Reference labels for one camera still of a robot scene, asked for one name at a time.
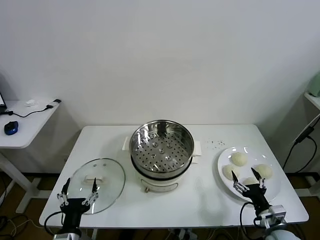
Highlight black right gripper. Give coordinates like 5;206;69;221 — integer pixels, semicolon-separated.
231;167;272;211

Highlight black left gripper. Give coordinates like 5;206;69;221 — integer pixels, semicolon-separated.
56;177;99;232

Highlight white steamed baozi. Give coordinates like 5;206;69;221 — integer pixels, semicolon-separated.
242;176;262;187
254;163;273;180
222;164;241;181
231;151;248;166

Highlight glass pot lid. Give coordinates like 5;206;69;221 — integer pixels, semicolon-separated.
66;157;126;215

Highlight stainless steel steamer basket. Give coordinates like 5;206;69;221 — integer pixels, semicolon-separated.
122;119;202;176

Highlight white round plate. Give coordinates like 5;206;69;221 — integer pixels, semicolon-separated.
216;146;282;203

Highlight scattered dark crumbs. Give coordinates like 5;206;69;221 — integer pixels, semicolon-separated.
206;139;226;150

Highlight white power strip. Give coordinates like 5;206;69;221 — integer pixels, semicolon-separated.
169;228;198;240

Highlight white side desk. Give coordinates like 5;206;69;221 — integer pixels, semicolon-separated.
0;99;62;213

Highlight blue computer mouse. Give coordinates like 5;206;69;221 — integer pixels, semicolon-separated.
3;120;20;136

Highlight white shelf table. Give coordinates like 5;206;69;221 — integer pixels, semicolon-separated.
303;91;320;111

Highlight pale green appliance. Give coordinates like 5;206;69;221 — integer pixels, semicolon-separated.
308;72;320;97

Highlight black laptop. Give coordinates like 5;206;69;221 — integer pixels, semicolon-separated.
0;92;8;113

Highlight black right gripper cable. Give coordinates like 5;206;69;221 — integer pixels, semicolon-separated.
239;201;262;235

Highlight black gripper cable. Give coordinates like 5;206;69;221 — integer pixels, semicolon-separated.
239;201;262;235
44;211;63;236

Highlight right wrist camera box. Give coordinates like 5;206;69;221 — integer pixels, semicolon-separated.
259;204;287;228

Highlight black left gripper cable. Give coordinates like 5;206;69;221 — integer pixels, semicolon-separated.
44;211;63;236

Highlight black power adapter cable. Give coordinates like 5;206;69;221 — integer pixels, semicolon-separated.
282;119;318;173

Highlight black desk cable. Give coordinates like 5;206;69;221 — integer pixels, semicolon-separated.
0;99;62;118

